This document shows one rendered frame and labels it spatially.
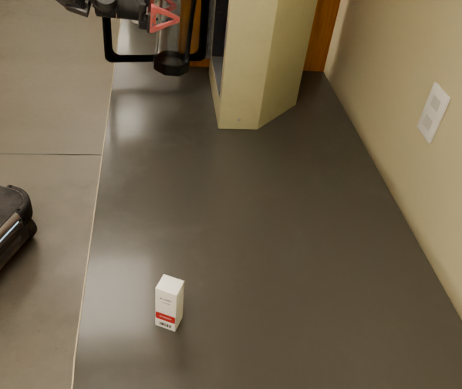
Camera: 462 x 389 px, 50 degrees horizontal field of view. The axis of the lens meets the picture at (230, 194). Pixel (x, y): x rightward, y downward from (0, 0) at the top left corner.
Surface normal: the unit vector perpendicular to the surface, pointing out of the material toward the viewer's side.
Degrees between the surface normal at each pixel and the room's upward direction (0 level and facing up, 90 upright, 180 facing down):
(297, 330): 0
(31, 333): 0
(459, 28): 90
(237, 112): 90
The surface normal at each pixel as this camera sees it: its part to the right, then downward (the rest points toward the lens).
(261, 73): 0.11, 0.65
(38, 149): 0.10, -0.76
